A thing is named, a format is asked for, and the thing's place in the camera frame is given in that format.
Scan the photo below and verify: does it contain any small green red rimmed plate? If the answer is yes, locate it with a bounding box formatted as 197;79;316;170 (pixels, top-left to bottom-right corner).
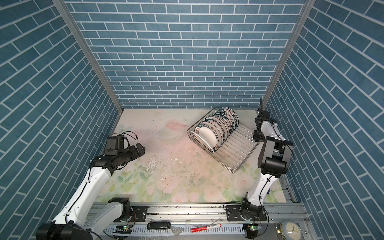
192;126;219;153

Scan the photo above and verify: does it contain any large green rimmed lettered plate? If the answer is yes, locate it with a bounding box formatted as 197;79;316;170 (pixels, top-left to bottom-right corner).
195;121;223;151

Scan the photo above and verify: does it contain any metal wire dish rack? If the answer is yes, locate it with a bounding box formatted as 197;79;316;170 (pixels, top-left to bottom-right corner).
187;109;258;173

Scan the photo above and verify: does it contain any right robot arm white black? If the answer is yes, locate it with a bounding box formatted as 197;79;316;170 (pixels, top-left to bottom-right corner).
240;110;294;221

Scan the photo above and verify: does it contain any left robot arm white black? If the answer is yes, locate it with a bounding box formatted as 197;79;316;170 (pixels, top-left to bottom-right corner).
36;144;146;240

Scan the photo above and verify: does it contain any plate in rack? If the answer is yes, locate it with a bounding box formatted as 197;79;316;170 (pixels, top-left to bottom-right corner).
218;107;240;131
214;111;236;134
205;117;228;143
211;115;231;138

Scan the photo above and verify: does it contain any rear plate in rack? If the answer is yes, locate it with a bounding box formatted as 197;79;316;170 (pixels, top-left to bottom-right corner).
218;107;240;131

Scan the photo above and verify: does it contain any green led circuit board left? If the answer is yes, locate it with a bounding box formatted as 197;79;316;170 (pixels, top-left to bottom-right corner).
113;225;132;234

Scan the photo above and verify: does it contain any green led circuit board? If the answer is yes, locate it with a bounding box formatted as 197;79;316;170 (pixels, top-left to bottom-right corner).
243;224;260;240
113;225;132;234

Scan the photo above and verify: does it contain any black remote device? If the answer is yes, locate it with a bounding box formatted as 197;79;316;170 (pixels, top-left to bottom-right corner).
147;221;171;230

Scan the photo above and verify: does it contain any red marker pen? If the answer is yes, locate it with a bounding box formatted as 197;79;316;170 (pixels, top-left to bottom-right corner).
191;224;222;233

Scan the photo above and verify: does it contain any green led circuit board right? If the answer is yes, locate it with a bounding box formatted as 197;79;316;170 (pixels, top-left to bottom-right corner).
243;224;260;240

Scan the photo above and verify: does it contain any round analog clock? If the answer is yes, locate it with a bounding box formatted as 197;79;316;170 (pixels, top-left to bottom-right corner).
276;221;303;240

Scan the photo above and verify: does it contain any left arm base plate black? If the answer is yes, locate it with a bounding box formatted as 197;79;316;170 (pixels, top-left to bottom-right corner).
130;206;149;223

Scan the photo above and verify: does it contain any white slotted cable duct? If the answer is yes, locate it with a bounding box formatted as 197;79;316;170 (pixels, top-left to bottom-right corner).
104;224;245;237

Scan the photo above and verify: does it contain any aluminium mounting rail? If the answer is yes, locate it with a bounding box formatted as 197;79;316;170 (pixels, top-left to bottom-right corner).
86;202;310;224

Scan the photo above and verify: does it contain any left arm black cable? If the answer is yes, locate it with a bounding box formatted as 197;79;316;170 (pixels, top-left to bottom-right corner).
64;130;139;224

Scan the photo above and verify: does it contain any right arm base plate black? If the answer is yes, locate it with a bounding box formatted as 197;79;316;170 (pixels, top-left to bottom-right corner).
224;205;267;222

